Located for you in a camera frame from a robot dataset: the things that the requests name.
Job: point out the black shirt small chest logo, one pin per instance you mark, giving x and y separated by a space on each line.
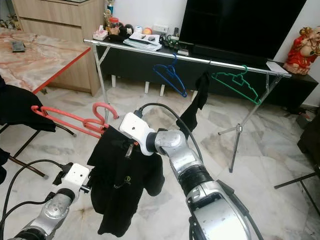
125 190

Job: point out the red plastic hanger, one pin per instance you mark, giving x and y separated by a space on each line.
105 104

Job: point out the blue plastic hanger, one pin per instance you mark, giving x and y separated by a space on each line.
183 93

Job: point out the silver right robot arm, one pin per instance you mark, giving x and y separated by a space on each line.
200 170

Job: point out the green plastic hanger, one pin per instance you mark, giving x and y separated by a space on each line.
258 100

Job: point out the black low television console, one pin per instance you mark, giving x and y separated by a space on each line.
130 67

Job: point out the black T-shirt large green logo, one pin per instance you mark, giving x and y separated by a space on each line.
195 107

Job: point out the plain black garment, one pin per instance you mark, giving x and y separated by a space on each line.
25 110

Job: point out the stack of white papers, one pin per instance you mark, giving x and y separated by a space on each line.
142 41

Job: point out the small white flat device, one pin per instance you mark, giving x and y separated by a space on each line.
183 50

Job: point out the folding table marble top red edge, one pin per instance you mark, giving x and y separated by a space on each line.
50 62

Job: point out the silver metal clothes rack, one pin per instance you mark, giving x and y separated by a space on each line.
200 60

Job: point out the pink tissue box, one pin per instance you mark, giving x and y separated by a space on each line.
100 34

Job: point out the red lidded snack jar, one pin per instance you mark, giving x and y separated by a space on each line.
113 26

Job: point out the white power socket box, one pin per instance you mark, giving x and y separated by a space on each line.
160 29

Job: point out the light wooden cabinet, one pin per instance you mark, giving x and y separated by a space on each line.
60 30

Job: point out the black soundbar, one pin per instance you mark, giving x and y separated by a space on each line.
230 52

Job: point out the blue gold trophy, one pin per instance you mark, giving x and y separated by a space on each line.
110 5

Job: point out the black mobile phone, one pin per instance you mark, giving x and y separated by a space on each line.
18 46

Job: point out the black flat screen television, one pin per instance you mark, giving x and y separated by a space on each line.
240 25

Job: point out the white paper sheet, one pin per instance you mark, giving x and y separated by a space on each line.
277 67

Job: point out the grey red floor device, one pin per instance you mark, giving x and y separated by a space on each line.
303 120

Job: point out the red gold laughing Buddha statue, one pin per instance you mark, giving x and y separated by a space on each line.
302 52

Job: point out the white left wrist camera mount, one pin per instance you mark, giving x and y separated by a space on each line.
78 177

